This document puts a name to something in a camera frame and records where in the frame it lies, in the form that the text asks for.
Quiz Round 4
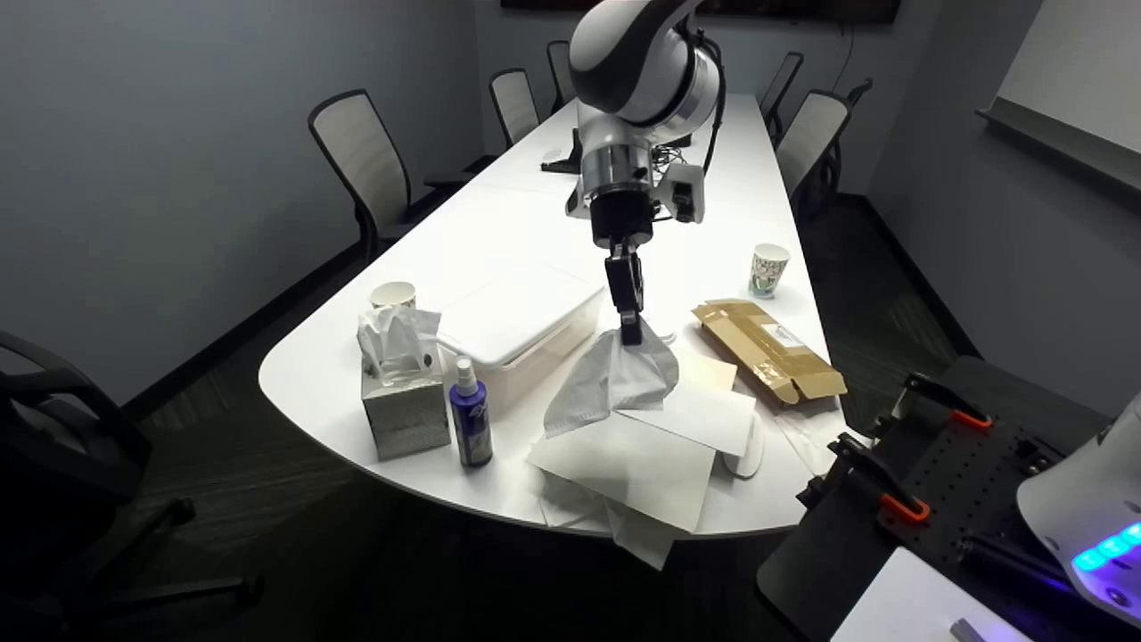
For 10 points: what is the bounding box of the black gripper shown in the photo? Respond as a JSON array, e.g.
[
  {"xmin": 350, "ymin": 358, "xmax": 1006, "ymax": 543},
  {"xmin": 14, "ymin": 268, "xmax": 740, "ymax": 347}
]
[{"xmin": 588, "ymin": 190, "xmax": 659, "ymax": 348}]

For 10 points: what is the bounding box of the white tissue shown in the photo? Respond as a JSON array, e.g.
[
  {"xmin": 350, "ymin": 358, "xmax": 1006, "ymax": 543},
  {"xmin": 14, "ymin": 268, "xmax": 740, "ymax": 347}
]
[
  {"xmin": 354, "ymin": 300, "xmax": 441, "ymax": 385},
  {"xmin": 540, "ymin": 325, "xmax": 686, "ymax": 437}
]

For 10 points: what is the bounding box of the white lidded plastic container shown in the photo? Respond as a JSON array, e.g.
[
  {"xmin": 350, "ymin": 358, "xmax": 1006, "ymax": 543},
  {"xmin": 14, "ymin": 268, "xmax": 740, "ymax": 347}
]
[{"xmin": 439, "ymin": 279, "xmax": 607, "ymax": 419}]

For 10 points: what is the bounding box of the white tissue in box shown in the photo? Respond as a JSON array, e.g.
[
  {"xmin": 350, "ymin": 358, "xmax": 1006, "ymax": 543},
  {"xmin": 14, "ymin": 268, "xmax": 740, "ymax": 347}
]
[{"xmin": 354, "ymin": 300, "xmax": 441, "ymax": 385}]

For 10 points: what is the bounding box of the gray tissue box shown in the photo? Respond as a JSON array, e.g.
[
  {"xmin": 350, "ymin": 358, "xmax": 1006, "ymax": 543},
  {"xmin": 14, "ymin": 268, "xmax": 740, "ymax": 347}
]
[{"xmin": 358, "ymin": 359, "xmax": 458, "ymax": 465}]

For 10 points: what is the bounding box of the cream paper sheet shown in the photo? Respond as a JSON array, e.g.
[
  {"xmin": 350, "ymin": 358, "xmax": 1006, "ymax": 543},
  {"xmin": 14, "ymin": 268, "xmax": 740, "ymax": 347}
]
[{"xmin": 674, "ymin": 347, "xmax": 743, "ymax": 399}]

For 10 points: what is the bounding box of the white paper cup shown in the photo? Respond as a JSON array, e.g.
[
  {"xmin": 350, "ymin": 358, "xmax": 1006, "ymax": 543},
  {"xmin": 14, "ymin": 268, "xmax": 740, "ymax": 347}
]
[{"xmin": 750, "ymin": 239, "xmax": 794, "ymax": 300}]

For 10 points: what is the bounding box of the flattened brown cardboard box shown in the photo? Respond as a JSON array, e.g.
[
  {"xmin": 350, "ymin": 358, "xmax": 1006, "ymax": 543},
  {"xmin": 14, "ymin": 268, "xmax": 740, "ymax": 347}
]
[{"xmin": 691, "ymin": 297, "xmax": 853, "ymax": 409}]

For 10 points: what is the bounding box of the large white paper sheet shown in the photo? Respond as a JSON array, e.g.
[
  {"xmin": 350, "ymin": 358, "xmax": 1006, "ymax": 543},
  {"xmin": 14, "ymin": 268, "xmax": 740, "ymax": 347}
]
[{"xmin": 523, "ymin": 405, "xmax": 723, "ymax": 537}]

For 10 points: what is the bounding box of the blue spray bottle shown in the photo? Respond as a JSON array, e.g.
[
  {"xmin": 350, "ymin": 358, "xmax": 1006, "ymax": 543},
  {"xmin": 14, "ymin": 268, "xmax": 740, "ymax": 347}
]
[{"xmin": 441, "ymin": 354, "xmax": 497, "ymax": 475}]

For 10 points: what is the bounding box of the white rounded object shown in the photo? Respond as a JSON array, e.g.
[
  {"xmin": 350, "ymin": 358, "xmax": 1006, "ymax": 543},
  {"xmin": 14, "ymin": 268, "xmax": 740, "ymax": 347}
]
[{"xmin": 715, "ymin": 405, "xmax": 771, "ymax": 484}]

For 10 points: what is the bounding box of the gray mesh conference chair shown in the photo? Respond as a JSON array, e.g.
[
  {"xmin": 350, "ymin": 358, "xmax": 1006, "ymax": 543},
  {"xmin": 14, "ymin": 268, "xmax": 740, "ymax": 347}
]
[
  {"xmin": 485, "ymin": 64, "xmax": 545, "ymax": 151},
  {"xmin": 307, "ymin": 84, "xmax": 417, "ymax": 260},
  {"xmin": 761, "ymin": 47, "xmax": 809, "ymax": 120},
  {"xmin": 543, "ymin": 37, "xmax": 583, "ymax": 102},
  {"xmin": 773, "ymin": 84, "xmax": 857, "ymax": 198}
]

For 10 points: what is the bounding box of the white mug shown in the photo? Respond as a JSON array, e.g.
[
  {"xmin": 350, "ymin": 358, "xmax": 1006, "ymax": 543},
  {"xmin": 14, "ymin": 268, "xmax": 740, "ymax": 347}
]
[{"xmin": 364, "ymin": 279, "xmax": 422, "ymax": 318}]

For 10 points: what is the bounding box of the white paper overhanging table edge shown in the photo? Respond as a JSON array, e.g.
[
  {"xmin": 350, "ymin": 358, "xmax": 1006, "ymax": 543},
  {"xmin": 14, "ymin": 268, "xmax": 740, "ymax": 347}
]
[{"xmin": 533, "ymin": 475, "xmax": 686, "ymax": 575}]

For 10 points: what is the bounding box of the black orange spring clamp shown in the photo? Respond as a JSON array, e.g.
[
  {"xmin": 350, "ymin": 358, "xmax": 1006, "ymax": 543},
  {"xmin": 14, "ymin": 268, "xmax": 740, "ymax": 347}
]
[
  {"xmin": 887, "ymin": 371, "xmax": 998, "ymax": 437},
  {"xmin": 823, "ymin": 429, "xmax": 937, "ymax": 532}
]

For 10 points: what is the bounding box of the black perforated board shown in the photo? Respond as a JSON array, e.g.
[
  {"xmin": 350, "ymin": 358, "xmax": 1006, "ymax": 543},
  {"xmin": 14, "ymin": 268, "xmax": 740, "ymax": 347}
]
[{"xmin": 755, "ymin": 354, "xmax": 1141, "ymax": 642}]

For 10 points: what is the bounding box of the white flat panel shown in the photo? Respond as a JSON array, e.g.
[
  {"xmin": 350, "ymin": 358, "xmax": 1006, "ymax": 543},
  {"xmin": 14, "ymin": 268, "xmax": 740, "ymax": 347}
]
[{"xmin": 828, "ymin": 543, "xmax": 1039, "ymax": 642}]

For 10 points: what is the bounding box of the white device with blue light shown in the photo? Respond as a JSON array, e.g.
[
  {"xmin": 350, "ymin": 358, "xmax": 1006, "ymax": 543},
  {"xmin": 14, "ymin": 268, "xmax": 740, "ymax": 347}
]
[{"xmin": 1013, "ymin": 387, "xmax": 1141, "ymax": 631}]

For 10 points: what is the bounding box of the black office chair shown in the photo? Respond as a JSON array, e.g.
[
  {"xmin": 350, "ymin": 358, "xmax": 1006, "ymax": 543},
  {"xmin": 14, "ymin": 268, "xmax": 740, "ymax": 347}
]
[{"xmin": 0, "ymin": 329, "xmax": 268, "ymax": 642}]

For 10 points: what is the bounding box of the gray wrist camera box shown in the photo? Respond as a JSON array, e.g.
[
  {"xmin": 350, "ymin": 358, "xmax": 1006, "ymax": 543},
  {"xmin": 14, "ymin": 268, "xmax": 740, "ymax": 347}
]
[{"xmin": 658, "ymin": 165, "xmax": 715, "ymax": 229}]

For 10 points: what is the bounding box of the black wall screen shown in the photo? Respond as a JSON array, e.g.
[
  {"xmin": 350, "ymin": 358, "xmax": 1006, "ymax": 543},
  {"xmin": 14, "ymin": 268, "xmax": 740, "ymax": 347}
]
[{"xmin": 698, "ymin": 0, "xmax": 904, "ymax": 28}]

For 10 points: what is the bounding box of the wall whiteboard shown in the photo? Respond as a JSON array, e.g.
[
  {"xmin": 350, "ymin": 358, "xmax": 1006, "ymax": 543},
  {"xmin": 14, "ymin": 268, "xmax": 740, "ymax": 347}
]
[{"xmin": 976, "ymin": 0, "xmax": 1141, "ymax": 198}]

